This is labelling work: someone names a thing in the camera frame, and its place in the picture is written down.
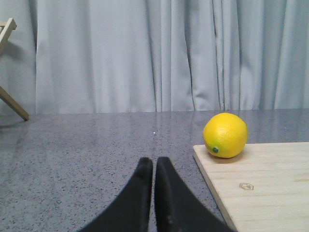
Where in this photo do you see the yellow lemon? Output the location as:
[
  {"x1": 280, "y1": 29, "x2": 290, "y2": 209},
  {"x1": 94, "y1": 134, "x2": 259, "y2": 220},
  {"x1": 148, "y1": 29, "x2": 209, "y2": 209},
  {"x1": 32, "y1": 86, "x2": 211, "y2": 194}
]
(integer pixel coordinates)
[{"x1": 203, "y1": 113, "x2": 248, "y2": 159}]

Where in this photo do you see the grey pleated curtain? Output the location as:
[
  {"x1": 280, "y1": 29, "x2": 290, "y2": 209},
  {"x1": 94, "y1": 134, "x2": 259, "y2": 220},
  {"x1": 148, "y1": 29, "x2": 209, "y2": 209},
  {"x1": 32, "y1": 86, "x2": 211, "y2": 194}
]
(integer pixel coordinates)
[{"x1": 0, "y1": 0, "x2": 309, "y2": 114}]

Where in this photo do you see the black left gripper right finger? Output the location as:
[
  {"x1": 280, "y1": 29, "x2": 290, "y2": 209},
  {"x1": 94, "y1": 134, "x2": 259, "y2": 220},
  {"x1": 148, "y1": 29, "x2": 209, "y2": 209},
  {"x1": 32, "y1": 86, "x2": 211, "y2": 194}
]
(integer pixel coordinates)
[{"x1": 154, "y1": 157, "x2": 232, "y2": 232}]

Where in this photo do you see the wooden folding stand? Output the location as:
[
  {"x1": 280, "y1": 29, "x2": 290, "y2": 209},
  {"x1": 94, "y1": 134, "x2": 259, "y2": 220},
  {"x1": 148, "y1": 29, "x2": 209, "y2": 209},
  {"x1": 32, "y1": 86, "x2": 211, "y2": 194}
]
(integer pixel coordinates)
[{"x1": 0, "y1": 17, "x2": 29, "y2": 121}]

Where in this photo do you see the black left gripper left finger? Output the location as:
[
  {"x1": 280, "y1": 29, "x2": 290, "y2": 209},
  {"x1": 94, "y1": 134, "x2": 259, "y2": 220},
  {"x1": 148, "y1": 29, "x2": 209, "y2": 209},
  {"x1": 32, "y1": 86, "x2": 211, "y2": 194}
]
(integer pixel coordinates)
[{"x1": 81, "y1": 158, "x2": 153, "y2": 232}]

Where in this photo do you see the light wooden cutting board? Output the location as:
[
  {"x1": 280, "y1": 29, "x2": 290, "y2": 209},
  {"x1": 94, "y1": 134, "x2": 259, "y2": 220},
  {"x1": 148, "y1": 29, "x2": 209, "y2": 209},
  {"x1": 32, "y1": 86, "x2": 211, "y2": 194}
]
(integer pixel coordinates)
[{"x1": 194, "y1": 142, "x2": 309, "y2": 232}]

